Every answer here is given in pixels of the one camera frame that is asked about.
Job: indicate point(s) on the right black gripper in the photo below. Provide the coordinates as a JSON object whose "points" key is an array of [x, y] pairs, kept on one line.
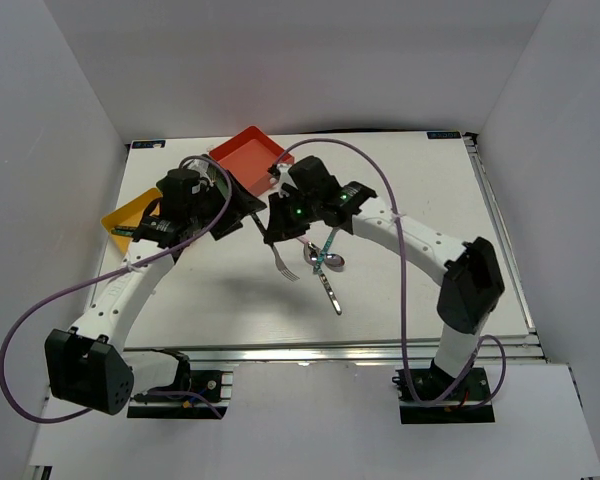
{"points": [[280, 229]]}

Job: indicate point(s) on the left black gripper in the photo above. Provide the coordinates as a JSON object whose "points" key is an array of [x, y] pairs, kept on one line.
{"points": [[241, 204]]}

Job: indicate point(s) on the silver fork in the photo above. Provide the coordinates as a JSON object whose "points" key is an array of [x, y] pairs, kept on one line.
{"points": [[279, 262]]}

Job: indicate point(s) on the green handled spoon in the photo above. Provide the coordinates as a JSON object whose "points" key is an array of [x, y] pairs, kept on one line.
{"points": [[325, 250]]}

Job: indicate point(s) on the green handled knife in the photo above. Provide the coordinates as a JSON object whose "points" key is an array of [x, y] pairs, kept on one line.
{"points": [[123, 231]]}

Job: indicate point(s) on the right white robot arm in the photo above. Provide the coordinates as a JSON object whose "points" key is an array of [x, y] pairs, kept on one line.
{"points": [[467, 273]]}

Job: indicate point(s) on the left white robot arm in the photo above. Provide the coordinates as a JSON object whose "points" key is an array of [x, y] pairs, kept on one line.
{"points": [[87, 364]]}

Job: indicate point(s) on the red tray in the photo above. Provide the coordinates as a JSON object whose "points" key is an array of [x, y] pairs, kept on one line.
{"points": [[248, 156]]}

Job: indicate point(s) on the yellow tray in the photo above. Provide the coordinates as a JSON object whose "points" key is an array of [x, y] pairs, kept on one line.
{"points": [[129, 215]]}

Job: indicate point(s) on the aluminium table frame rail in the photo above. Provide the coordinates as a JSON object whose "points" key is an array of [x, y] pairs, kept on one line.
{"points": [[518, 350]]}

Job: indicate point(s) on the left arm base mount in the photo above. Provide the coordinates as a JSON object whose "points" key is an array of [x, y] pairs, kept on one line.
{"points": [[205, 395]]}

